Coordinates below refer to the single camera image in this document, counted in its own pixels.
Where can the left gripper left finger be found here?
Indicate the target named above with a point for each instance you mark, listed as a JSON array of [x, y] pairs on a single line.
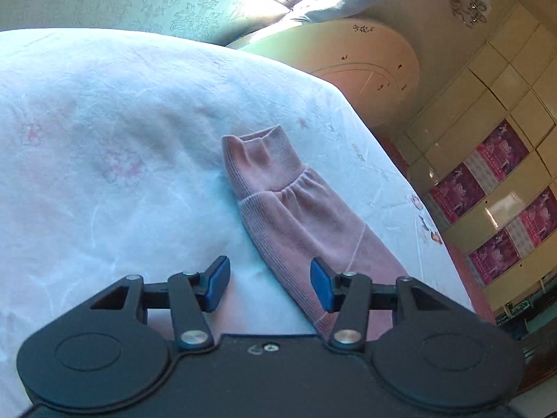
[[189, 297]]

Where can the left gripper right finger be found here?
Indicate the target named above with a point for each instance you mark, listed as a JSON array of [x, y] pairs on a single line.
[[351, 296]]

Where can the pink knit sweater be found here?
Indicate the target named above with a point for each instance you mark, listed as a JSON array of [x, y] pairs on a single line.
[[292, 216]]

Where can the lower left pink poster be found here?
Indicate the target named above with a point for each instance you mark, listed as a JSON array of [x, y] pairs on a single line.
[[495, 257]]

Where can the pink poster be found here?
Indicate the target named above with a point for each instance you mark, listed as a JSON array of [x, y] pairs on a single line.
[[534, 224], [497, 156], [457, 193], [495, 257]]

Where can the upper left pink poster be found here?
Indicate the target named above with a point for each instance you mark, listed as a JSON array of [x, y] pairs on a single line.
[[457, 193]]

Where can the white floral quilt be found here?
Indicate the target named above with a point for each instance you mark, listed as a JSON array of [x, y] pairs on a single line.
[[112, 164]]

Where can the cream glossy wardrobe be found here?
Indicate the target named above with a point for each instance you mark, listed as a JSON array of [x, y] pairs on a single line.
[[512, 77]]

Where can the lower right pink poster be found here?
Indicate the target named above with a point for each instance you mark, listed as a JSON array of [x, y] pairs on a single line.
[[534, 224]]

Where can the upper right pink poster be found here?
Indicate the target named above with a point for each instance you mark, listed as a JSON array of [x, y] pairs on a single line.
[[497, 156]]

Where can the cream rounded headboard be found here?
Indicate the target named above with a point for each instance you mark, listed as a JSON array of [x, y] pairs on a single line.
[[373, 65]]

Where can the wall decoration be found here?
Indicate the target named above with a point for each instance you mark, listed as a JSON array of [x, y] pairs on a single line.
[[471, 12]]

